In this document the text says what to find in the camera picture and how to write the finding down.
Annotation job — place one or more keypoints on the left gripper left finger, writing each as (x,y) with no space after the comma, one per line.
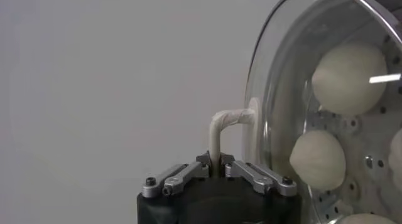
(176,178)

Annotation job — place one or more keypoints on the stainless steel steamer basket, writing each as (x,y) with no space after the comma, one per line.
(361,140)

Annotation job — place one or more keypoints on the round glass lid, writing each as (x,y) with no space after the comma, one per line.
(232,117)

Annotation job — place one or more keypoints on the white steamed baozi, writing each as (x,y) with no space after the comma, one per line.
(397,156)
(348,77)
(367,219)
(317,159)

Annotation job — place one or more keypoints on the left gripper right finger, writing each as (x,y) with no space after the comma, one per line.
(257,178)

